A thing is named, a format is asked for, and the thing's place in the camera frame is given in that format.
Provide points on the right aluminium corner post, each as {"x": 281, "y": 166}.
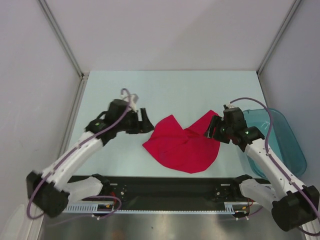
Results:
{"x": 294, "y": 8}

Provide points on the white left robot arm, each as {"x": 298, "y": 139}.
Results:
{"x": 51, "y": 191}

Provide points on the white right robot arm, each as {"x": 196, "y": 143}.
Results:
{"x": 292, "y": 203}

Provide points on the red t shirt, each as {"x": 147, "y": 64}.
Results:
{"x": 183, "y": 149}

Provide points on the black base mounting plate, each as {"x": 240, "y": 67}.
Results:
{"x": 133, "y": 189}

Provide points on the white cable duct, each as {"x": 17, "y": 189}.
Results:
{"x": 167, "y": 206}

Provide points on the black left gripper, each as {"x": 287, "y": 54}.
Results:
{"x": 136, "y": 128}

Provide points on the teal plastic basin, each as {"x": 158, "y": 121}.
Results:
{"x": 281, "y": 139}

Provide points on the aluminium corner post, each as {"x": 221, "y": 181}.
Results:
{"x": 54, "y": 25}
{"x": 294, "y": 8}

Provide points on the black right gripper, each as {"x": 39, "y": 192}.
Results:
{"x": 215, "y": 122}

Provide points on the left aluminium corner post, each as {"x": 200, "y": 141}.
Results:
{"x": 54, "y": 25}

